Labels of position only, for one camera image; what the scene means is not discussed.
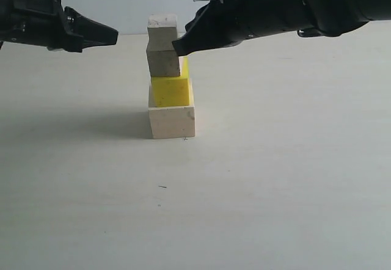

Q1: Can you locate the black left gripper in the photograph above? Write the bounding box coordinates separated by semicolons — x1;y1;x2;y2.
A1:
9;0;119;53

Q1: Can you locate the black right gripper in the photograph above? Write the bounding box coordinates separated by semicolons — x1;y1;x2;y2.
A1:
172;0;305;57

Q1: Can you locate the small wooden cube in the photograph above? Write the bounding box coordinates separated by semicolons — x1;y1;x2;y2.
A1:
147;13;178;51

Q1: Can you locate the medium wooden cube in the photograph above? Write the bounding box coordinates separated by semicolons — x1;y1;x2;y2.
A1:
146;40;180;78

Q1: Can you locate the yellow cube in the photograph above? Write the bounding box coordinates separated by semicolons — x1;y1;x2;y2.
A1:
151;56;191;108

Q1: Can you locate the large pale wooden cube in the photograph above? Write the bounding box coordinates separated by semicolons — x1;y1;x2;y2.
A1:
148;81;196;139

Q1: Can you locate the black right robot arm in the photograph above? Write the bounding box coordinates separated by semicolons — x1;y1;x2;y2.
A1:
172;0;390;56

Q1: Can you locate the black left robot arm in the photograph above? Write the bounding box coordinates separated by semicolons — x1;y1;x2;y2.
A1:
1;0;119;53

